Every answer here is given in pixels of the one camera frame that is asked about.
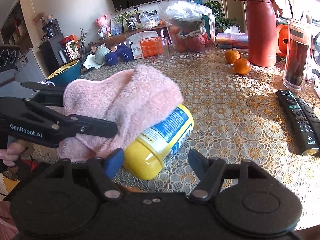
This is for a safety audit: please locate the blue dumbbell left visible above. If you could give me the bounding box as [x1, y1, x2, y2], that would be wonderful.
[104, 52, 119, 66]

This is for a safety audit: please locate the red water bottle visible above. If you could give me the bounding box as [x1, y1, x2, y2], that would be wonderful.
[236, 0, 283, 67]

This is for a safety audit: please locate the blue dumbbell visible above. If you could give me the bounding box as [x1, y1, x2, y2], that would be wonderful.
[116, 43, 133, 62]
[104, 52, 119, 66]

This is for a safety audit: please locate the teal bowl yellow rim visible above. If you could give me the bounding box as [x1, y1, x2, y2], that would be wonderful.
[47, 60, 81, 87]

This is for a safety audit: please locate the plastic bag of fruit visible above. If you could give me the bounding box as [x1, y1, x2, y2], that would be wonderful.
[158, 0, 215, 53]

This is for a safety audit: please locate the black tv remote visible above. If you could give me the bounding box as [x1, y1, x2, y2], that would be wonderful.
[276, 90, 319, 158]

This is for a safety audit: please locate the green potted tree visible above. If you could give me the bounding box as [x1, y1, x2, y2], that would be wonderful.
[204, 0, 239, 33]

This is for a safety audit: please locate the orange tangerine with stem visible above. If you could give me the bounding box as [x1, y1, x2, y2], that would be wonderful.
[225, 48, 241, 64]

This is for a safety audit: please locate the pink bear figurine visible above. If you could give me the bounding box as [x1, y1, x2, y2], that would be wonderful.
[95, 15, 112, 39]

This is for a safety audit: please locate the pink fluffy towel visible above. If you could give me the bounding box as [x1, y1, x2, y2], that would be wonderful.
[57, 64, 183, 162]

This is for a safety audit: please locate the yellow-capped vitamin bottle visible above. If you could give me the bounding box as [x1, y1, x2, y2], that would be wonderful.
[124, 104, 194, 180]

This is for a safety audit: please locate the wooden tv cabinet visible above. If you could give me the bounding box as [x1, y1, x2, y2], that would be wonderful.
[88, 24, 170, 53]

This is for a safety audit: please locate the blue dumbbell right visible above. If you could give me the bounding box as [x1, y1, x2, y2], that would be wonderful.
[116, 43, 133, 62]

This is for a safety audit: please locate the orange white tissue box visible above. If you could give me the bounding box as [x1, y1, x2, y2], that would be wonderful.
[128, 31, 164, 60]

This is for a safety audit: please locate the orange plastic stool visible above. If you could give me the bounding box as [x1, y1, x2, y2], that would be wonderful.
[277, 24, 288, 57]

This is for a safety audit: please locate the glass tea tumbler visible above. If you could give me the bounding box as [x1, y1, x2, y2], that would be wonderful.
[283, 18, 311, 91]

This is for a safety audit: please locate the person's left hand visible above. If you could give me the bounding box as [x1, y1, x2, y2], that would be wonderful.
[0, 140, 27, 167]

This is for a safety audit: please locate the clear drinking glass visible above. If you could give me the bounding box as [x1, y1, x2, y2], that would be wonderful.
[159, 37, 170, 57]

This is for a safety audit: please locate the orange tangerine front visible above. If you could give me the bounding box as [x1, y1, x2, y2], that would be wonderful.
[233, 58, 252, 75]

